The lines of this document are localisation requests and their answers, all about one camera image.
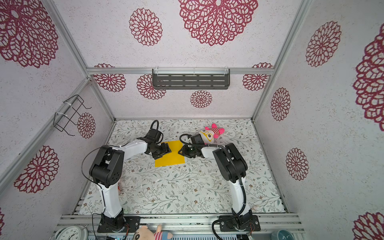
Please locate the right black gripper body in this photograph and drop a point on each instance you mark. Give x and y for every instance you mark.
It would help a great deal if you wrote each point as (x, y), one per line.
(189, 152)

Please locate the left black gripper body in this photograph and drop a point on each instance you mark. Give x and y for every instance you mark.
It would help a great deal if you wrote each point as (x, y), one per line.
(160, 150)

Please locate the yellow square paper sheet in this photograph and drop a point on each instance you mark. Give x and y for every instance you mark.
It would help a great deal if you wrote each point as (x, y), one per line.
(173, 158)

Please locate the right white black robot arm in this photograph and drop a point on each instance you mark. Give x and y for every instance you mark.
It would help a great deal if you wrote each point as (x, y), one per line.
(232, 167)

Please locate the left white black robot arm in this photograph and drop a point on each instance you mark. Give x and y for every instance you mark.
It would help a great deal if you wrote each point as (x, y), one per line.
(107, 169)

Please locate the pink white plush toy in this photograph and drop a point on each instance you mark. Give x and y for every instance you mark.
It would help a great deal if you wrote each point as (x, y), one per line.
(210, 134)

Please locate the pig plush striped shirt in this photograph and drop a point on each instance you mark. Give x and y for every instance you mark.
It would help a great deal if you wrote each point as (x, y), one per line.
(144, 233)

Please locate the white analog alarm clock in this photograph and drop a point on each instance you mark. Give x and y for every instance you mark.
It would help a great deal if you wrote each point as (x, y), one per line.
(72, 233)

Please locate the teal round clock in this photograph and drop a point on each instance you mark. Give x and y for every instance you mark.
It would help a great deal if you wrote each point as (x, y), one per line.
(282, 235)

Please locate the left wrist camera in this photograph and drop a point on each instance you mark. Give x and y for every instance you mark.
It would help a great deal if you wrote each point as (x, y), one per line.
(153, 136)

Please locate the dark grey wall shelf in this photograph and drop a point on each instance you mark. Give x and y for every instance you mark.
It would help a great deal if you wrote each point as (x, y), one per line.
(190, 80)

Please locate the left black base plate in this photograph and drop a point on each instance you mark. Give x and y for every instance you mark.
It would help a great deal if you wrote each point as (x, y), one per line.
(119, 224)

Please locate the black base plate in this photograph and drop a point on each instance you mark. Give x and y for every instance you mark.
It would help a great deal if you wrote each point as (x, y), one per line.
(239, 225)
(119, 224)

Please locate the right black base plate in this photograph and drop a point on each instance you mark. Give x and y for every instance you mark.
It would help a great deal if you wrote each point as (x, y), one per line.
(239, 225)

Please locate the black wire wall rack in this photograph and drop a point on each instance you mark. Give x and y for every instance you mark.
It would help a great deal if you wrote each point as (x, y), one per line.
(63, 119)

